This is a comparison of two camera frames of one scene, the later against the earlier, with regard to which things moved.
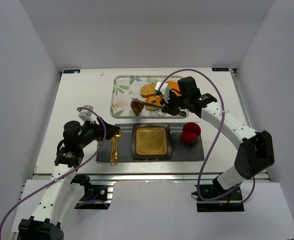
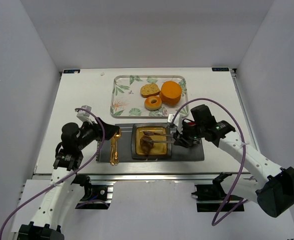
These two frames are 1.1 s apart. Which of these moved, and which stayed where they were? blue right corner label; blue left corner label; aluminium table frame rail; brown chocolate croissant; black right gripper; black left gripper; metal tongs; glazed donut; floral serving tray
Moved: black right gripper; metal tongs; brown chocolate croissant
Stayed: aluminium table frame rail; glazed donut; blue left corner label; floral serving tray; blue right corner label; black left gripper
